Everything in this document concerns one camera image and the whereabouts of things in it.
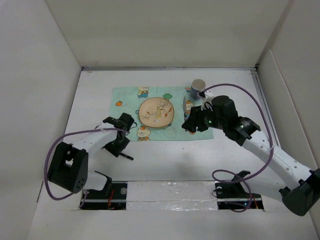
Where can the steak knife black blade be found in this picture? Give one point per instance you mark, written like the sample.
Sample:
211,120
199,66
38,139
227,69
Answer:
184,106

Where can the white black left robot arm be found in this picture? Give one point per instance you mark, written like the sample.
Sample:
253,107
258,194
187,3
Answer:
67,164

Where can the beige patterned plate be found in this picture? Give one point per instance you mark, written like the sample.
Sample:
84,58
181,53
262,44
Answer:
156,112

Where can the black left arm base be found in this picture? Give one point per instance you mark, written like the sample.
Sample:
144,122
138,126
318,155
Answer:
102,193

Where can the purple ceramic cup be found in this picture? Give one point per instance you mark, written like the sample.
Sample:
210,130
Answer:
197,86

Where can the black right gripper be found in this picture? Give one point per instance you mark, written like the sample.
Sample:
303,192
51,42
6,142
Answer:
195,115

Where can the mint green cartoon cloth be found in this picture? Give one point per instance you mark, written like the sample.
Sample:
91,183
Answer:
128,100

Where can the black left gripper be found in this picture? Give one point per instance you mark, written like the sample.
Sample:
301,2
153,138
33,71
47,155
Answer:
116,150

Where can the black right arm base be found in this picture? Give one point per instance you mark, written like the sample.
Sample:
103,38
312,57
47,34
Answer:
236,197

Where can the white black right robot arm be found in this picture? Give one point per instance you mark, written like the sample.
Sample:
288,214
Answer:
282,177

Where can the silver fork black handle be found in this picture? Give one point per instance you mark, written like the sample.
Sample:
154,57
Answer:
126,156

